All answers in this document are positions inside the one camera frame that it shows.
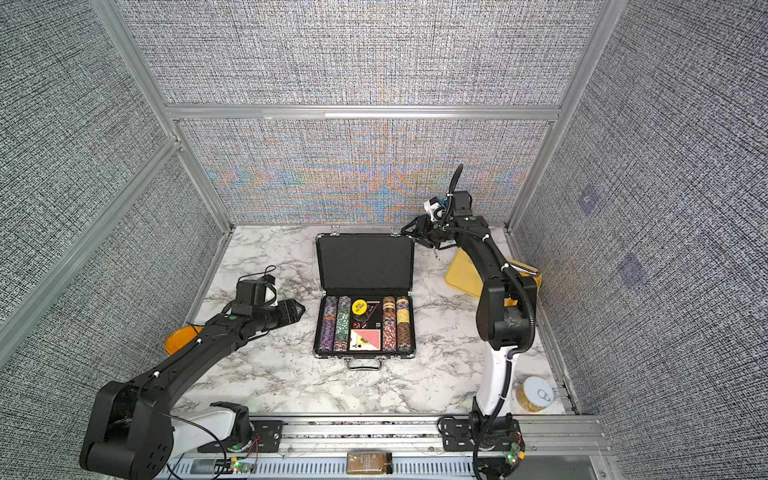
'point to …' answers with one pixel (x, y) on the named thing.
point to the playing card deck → (365, 340)
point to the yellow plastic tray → (463, 275)
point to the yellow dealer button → (359, 307)
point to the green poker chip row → (342, 324)
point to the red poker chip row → (389, 324)
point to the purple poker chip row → (328, 326)
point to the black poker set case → (368, 266)
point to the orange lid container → (175, 341)
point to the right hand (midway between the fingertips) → (405, 225)
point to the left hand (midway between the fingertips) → (302, 308)
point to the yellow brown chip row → (403, 324)
